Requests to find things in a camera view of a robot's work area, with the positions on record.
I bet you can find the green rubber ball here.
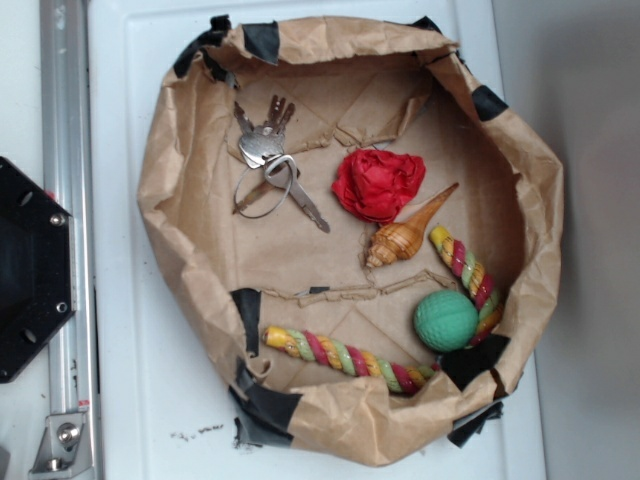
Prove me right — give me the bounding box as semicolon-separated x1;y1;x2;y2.
413;290;479;353

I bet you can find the metal corner bracket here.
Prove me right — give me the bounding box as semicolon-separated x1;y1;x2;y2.
28;412;94;479

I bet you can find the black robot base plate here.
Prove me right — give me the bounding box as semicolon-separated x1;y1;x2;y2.
0;157;74;384

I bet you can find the multicolored twisted rope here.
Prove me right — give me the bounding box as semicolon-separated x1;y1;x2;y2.
262;225;505;396

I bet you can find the red crumpled fabric flower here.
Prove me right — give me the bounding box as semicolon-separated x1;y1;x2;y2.
331;149;426;225

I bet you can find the silver key bunch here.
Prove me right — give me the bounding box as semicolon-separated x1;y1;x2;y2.
233;95;331;233

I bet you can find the brown spiral seashell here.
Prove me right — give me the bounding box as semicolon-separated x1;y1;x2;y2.
365;182;459;268

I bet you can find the aluminium extrusion rail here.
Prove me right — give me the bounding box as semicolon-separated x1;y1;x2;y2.
39;1;104;479

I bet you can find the brown paper bag bin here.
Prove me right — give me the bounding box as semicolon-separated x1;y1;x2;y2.
138;16;564;466

